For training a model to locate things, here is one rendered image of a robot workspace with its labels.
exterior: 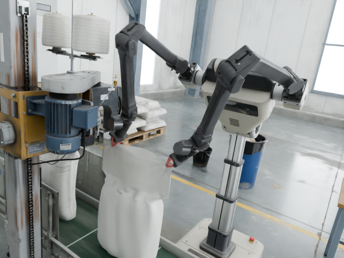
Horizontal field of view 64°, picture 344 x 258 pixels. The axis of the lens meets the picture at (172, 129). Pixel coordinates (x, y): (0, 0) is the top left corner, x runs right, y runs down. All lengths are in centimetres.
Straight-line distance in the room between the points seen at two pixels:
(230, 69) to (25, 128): 93
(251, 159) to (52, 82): 274
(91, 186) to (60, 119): 120
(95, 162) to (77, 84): 113
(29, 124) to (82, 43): 44
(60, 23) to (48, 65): 396
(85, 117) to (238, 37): 881
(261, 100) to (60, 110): 95
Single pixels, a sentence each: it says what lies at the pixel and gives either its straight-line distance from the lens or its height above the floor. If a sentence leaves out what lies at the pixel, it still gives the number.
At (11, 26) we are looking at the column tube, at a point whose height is 160.
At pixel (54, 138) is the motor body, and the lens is 129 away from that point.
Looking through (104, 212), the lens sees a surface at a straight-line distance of 170.
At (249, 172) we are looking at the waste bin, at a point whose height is 23.
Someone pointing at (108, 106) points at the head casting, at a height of 122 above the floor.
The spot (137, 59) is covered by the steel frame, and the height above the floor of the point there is 122.
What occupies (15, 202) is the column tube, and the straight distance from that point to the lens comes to 161.
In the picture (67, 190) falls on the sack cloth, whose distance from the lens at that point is 203.
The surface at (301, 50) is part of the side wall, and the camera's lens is 922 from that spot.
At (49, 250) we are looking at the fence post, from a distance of 198.
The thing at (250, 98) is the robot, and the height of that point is 139.
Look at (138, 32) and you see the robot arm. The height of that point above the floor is 164.
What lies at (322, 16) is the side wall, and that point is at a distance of 925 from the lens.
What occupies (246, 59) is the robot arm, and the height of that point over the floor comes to 159.
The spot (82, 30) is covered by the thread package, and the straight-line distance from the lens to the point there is 131.
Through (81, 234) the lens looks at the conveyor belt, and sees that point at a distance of 199.
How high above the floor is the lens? 159
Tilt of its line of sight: 16 degrees down
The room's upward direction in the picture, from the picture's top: 7 degrees clockwise
